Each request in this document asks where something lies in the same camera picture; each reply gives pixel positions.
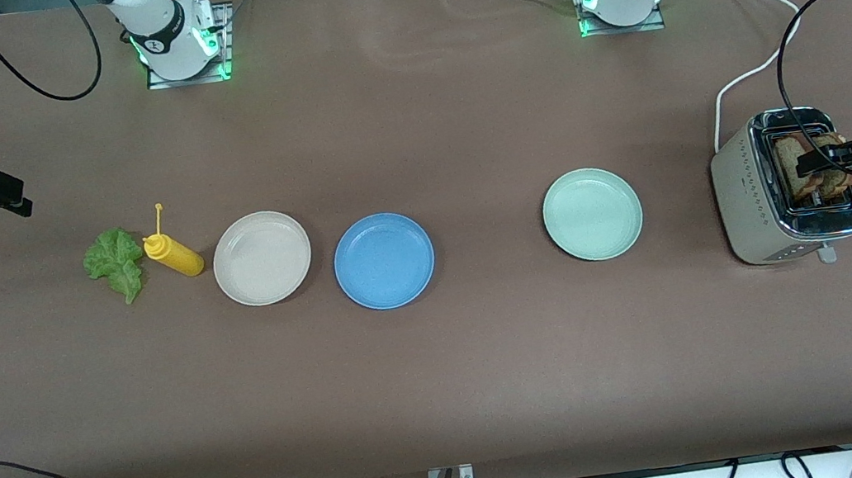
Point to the brown toast slice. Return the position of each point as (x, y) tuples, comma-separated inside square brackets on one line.
[(835, 183), (786, 163)]

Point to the green lettuce leaf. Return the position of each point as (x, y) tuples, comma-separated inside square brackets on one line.
[(114, 262)]

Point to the yellow squeeze bottle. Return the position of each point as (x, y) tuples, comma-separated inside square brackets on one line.
[(179, 259)]

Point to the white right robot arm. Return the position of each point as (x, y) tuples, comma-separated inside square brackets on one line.
[(158, 26)]

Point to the pale green plate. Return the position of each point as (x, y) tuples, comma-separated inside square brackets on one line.
[(592, 214)]

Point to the cream plate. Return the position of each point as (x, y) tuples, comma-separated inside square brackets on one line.
[(262, 258)]

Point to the blue plate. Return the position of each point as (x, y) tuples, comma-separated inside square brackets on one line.
[(384, 261)]

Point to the beige and chrome toaster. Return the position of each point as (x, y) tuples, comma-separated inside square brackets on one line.
[(742, 203)]

